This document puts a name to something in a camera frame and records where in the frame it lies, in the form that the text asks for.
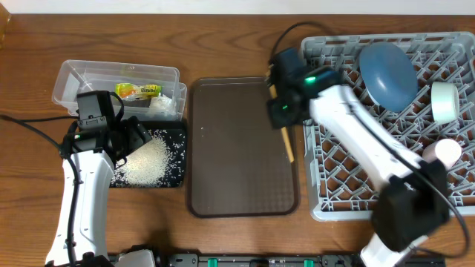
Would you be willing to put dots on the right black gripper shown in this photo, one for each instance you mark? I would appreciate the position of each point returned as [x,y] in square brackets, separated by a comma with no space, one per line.
[277,106]

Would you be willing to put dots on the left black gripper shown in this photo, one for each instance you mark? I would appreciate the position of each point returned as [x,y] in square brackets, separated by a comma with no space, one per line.
[136,133]

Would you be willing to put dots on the wooden chopstick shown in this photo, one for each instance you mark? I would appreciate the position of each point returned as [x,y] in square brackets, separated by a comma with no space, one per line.
[284,131]

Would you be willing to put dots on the green orange snack wrapper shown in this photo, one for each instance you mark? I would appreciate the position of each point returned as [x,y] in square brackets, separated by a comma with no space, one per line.
[132,92]

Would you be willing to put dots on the white tissue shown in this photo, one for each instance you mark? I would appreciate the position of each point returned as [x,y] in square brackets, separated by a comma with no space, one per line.
[160,104]

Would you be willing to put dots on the white rice pile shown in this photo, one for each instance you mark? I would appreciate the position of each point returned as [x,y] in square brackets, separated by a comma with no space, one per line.
[148,163]

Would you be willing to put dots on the dark blue plate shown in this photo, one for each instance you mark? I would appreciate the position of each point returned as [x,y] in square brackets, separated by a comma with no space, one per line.
[388,75]

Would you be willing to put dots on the light blue bowl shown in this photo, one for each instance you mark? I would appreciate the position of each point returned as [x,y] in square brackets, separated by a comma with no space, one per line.
[444,102]

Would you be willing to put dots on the pink white cup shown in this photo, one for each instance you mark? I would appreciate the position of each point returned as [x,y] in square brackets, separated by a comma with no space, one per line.
[448,151]

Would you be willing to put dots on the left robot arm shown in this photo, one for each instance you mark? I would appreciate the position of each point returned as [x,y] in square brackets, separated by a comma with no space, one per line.
[80,234]

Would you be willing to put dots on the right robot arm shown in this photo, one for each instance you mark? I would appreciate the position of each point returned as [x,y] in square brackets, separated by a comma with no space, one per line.
[412,201]

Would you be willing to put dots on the grey dishwasher rack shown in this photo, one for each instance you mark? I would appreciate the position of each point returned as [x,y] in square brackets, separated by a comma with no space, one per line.
[338,188]

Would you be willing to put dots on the clear plastic bin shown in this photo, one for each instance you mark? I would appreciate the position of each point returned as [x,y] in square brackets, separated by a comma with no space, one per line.
[77,76]

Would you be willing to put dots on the black plastic tray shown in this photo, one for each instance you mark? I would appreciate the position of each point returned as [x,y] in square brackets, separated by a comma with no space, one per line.
[178,148]

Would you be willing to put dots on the brown serving tray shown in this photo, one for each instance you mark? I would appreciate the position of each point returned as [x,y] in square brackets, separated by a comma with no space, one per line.
[239,164]

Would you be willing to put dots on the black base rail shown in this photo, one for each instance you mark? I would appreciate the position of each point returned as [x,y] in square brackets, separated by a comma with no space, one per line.
[194,260]

